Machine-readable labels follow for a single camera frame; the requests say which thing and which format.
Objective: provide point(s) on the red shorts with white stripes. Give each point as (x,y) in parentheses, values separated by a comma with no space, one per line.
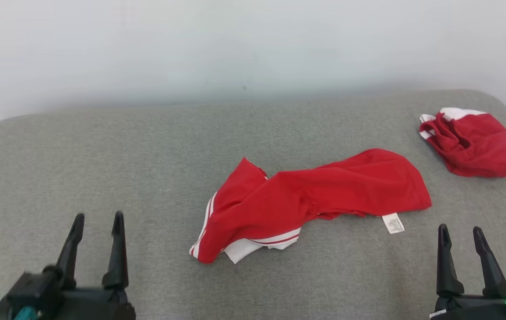
(479,146)

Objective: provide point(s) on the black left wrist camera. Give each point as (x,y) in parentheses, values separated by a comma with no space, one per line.
(30,291)

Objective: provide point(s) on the red white-sleeved shirt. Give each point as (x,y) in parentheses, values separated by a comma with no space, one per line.
(324,186)

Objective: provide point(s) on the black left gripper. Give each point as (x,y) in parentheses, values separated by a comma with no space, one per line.
(93,306)

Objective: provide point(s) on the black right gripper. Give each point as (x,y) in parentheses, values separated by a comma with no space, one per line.
(470,309)

